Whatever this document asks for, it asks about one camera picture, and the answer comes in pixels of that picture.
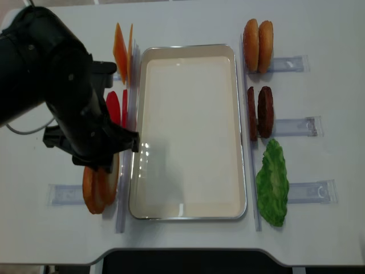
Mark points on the green lettuce leaf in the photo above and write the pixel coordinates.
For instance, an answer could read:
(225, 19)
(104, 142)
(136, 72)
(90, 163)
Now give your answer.
(273, 185)

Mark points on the long clear rail left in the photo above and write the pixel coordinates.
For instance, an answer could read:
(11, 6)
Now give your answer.
(126, 169)

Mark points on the orange cheese slice right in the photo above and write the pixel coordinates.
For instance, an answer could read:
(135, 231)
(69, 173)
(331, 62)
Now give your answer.
(129, 57)

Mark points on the brown bun slice left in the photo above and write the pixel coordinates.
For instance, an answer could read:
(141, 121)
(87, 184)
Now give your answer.
(94, 190)

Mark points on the golden bun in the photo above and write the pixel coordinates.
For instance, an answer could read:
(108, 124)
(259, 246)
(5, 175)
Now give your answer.
(265, 32)
(251, 45)

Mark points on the orange cheese slice left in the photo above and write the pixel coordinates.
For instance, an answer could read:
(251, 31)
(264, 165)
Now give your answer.
(120, 53)

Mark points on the clear holder rail top left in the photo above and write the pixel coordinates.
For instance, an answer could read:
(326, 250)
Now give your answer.
(117, 77)

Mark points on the bun slice pale face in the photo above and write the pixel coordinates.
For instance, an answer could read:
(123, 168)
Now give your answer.
(107, 182)

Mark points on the white rectangular metal tray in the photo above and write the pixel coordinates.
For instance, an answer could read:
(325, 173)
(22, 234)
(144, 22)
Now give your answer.
(190, 162)

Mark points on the clear holder rail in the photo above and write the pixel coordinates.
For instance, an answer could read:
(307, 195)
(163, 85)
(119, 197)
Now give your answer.
(65, 195)
(117, 77)
(290, 64)
(321, 192)
(309, 126)

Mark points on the brown meat patty left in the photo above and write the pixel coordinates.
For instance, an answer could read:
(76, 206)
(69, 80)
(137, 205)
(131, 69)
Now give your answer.
(252, 114)

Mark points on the clear holder rail bottom left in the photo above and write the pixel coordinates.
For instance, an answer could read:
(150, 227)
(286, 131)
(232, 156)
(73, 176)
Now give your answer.
(65, 195)

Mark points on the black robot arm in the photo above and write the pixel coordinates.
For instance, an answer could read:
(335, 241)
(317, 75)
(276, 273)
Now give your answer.
(42, 61)

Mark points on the golden bun top right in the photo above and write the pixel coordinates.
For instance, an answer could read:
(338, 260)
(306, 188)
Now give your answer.
(265, 32)

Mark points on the brown meat patty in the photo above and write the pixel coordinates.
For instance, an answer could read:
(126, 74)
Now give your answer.
(265, 112)
(252, 114)

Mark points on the clear holder rail bottom right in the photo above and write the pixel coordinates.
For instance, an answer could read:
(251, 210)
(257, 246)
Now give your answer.
(321, 192)

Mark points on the long clear rail right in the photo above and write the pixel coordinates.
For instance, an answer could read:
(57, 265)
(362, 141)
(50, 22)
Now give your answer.
(257, 217)

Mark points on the red tomato slice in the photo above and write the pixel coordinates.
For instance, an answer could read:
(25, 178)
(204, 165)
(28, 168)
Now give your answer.
(124, 114)
(113, 107)

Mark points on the red tomato slice right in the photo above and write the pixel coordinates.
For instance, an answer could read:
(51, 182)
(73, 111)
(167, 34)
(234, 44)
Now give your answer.
(124, 114)

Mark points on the orange cheese slice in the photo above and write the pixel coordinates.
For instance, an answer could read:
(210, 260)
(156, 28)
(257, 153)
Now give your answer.
(120, 53)
(129, 57)

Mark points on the clear holder rail middle right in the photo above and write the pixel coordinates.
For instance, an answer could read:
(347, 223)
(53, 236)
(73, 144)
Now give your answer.
(309, 126)

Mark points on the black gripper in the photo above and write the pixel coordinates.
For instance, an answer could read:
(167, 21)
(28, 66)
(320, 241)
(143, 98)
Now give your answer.
(85, 129)

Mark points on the golden bun top left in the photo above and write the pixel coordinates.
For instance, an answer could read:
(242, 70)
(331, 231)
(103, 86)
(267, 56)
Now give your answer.
(251, 45)

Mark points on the long clear rail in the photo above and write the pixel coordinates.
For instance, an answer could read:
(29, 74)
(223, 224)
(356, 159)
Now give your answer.
(257, 217)
(126, 169)

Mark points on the brown meat patty right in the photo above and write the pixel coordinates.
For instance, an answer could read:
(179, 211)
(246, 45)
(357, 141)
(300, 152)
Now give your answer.
(265, 112)

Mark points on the clear holder rail top right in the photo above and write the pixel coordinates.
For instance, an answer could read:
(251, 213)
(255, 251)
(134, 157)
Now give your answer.
(290, 64)

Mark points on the red tomato slice left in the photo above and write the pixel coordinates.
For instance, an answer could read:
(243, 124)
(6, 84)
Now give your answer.
(113, 107)

